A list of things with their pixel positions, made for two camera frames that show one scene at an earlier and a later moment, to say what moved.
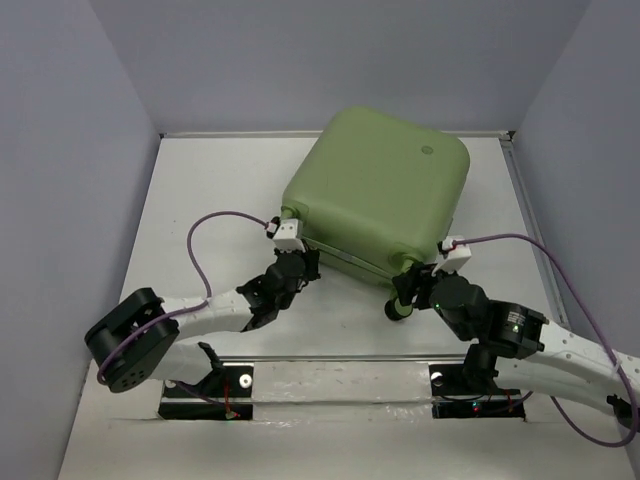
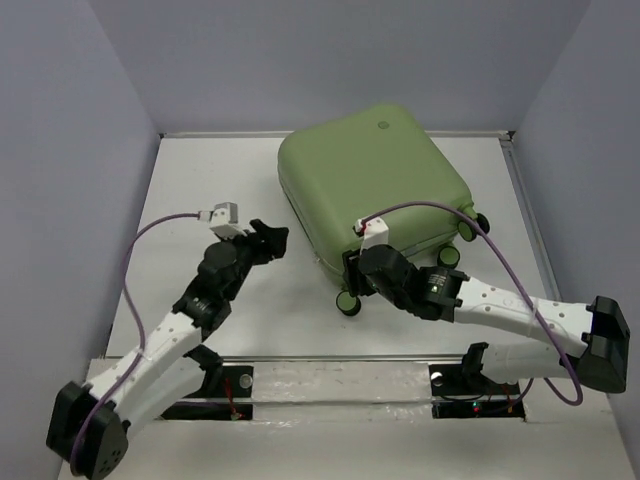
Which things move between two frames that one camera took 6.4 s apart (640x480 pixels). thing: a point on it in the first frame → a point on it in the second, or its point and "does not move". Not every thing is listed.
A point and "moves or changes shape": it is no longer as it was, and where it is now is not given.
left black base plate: (225, 394) does not move
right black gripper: (408, 282) → (351, 271)
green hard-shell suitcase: (378, 188) moves or changes shape
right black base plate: (451, 399) does not move
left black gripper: (309, 258) → (274, 249)
